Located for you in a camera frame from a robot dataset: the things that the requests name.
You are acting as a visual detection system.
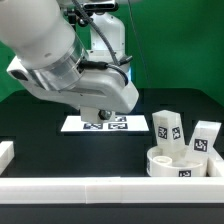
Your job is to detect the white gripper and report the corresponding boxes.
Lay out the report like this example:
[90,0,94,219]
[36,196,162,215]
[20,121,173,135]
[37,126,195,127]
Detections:
[23,61,140,124]

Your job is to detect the white round stool seat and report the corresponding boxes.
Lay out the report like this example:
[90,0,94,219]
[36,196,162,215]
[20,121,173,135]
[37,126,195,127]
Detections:
[146,146,207,177]

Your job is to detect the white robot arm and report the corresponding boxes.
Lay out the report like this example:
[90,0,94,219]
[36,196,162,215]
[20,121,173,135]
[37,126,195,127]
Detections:
[0,0,139,123]

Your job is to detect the white marker sheet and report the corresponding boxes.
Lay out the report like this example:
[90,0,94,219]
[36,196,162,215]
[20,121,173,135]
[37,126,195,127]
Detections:
[61,115,149,132]

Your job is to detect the white U-shaped fence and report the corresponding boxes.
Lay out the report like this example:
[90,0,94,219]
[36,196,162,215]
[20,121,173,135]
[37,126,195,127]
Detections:
[0,151,224,204]

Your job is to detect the black cables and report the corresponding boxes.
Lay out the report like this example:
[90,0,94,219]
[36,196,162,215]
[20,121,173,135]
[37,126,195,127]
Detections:
[69,0,134,86]

